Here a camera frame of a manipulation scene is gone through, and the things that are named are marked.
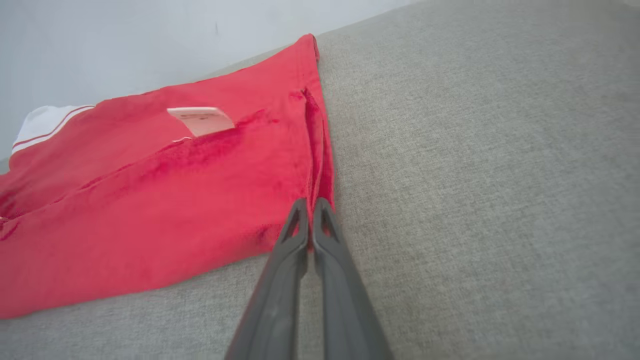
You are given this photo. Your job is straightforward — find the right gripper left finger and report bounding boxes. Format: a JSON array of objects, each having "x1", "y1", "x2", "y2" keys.
[{"x1": 224, "y1": 198, "x2": 311, "y2": 360}]

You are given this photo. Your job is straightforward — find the red and white shorts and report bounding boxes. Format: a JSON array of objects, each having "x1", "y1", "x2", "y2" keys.
[{"x1": 0, "y1": 33, "x2": 335, "y2": 320}]

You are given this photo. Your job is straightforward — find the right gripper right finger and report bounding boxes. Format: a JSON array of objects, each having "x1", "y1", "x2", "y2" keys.
[{"x1": 312, "y1": 197, "x2": 394, "y2": 360}]

